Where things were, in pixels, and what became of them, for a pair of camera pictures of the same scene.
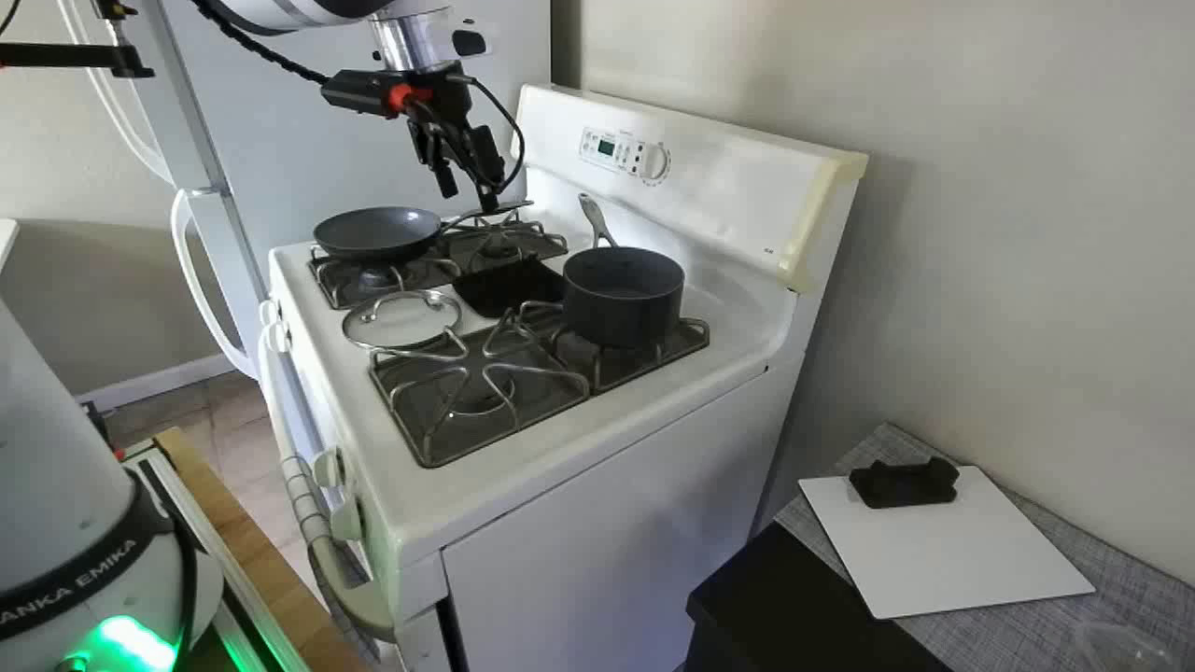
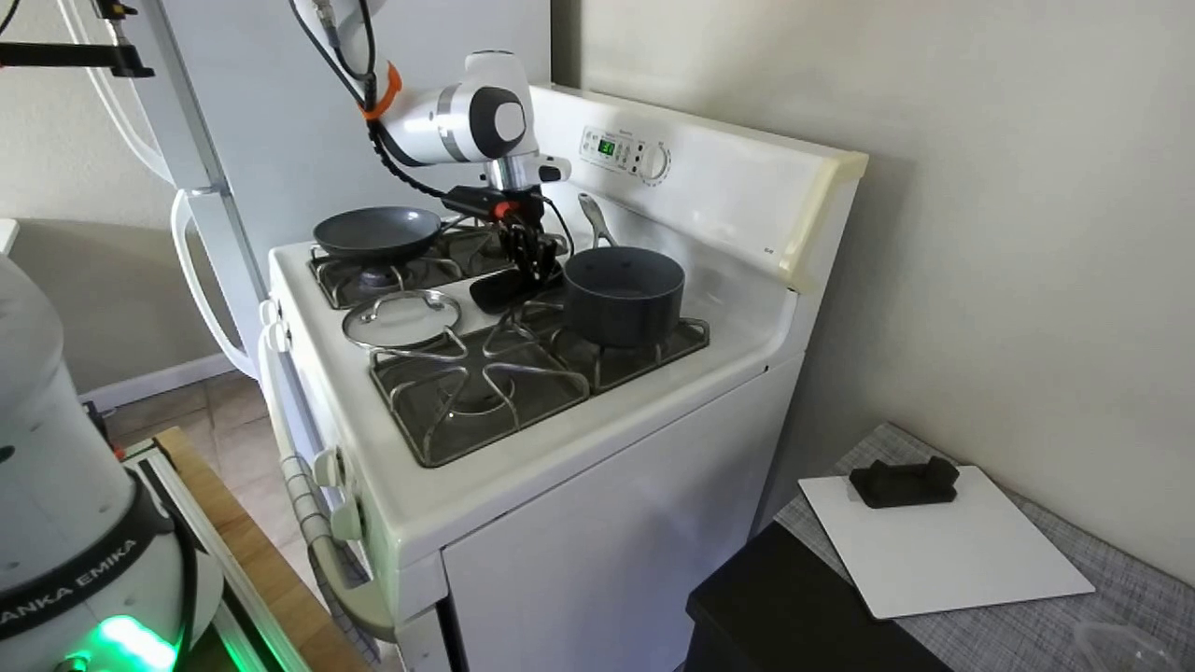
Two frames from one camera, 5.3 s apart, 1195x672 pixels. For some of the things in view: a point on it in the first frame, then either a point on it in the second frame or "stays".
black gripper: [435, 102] to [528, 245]
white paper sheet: [944, 557] stays
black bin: [783, 608] stays
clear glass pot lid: [402, 320] stays
